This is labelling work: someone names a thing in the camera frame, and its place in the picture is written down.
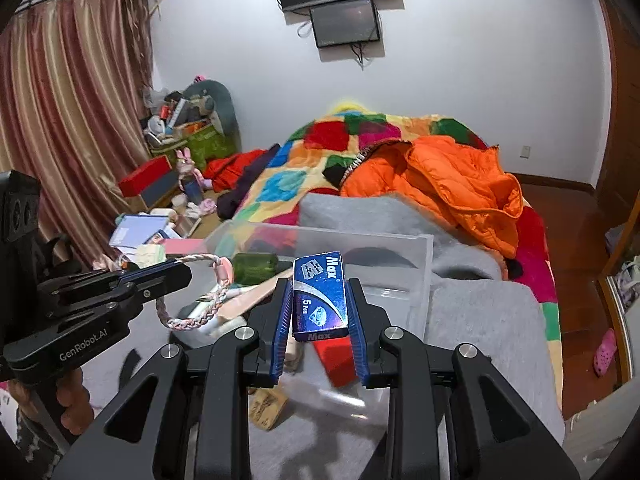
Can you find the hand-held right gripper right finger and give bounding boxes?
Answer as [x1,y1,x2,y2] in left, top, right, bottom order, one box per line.
[345,277,581,480]

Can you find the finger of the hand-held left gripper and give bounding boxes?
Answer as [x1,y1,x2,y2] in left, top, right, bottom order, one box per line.
[37,261,193,297]
[47,285,151,332]

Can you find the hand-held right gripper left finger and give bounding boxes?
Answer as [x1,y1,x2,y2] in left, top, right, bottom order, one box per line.
[52,276,296,480]

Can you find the small blue cardboard box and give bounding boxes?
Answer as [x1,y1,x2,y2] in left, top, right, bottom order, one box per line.
[291,251,351,343]

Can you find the pink braided rope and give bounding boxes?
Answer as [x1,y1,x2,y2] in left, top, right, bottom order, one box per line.
[157,254,235,331]

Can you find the clear plastic storage box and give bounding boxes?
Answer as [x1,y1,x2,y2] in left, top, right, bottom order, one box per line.
[177,220,433,431]

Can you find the person's left forearm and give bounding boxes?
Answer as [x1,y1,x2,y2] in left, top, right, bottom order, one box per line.
[0,402,66,480]

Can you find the person's left hand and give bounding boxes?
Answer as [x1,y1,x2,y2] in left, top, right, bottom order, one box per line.
[7,367,96,433]

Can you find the flat red box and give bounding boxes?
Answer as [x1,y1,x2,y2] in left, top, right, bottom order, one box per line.
[314,339,362,389]

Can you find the beige flat stick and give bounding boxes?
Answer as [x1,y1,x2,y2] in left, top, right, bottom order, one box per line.
[215,267,296,323]

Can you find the pink flat box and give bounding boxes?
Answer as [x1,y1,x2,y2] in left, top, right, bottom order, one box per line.
[162,238,208,257]

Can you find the blue notebook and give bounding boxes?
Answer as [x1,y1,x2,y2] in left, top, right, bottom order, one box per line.
[109,214,171,251]

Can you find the beige patterned small box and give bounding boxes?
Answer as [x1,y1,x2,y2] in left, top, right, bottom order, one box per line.
[248,387,289,432]

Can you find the long red box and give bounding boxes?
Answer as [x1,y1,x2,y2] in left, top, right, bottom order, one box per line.
[118,155,176,198]

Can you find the pink bunny toy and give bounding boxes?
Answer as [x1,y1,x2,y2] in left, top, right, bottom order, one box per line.
[175,149,206,186]

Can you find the dark purple garment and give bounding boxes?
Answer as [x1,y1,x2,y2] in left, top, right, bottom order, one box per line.
[216,144,282,218]

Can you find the grey blanket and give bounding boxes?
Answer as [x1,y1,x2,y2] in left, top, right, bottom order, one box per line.
[80,192,566,480]

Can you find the red jacket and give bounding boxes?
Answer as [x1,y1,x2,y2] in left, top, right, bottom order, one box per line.
[205,149,273,193]

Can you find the green gift box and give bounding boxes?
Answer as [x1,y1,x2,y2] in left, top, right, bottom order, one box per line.
[150,127,238,171]

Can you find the colourful patchwork blanket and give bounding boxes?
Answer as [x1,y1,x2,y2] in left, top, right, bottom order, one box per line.
[227,102,563,416]

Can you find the heap of household clutter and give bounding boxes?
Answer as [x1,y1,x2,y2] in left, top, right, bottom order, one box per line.
[140,87,218,143]

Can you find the orange puffer jacket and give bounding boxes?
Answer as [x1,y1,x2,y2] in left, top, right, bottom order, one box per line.
[340,135,525,261]

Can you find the striped red gold curtain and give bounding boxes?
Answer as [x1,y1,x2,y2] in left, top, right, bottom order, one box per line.
[0,0,153,268]

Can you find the grey curved pillow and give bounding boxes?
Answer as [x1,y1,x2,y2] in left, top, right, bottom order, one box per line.
[182,79,240,138]

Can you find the pink slipper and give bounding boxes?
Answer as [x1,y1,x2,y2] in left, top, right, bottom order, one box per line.
[592,328,618,377]

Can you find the white cabinet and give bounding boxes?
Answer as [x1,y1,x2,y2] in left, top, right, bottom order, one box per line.
[562,380,640,480]

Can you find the white shoes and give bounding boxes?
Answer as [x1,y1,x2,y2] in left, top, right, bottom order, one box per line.
[617,255,640,306]

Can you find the small black monitor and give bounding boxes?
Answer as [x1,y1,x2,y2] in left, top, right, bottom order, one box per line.
[309,0,382,49]

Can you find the brown wooden wardrobe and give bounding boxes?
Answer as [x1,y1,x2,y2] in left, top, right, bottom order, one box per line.
[595,0,640,386]

